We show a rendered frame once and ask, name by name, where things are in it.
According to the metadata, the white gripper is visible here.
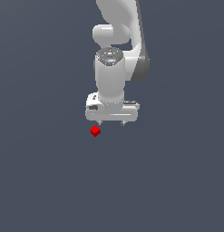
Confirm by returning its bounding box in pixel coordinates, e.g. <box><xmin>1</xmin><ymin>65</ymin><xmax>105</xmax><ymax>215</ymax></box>
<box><xmin>84</xmin><ymin>92</ymin><xmax>141</xmax><ymax>127</ymax></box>

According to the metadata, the red cube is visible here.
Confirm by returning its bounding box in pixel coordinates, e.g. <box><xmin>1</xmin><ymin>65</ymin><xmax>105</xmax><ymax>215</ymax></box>
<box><xmin>89</xmin><ymin>125</ymin><xmax>102</xmax><ymax>138</ymax></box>

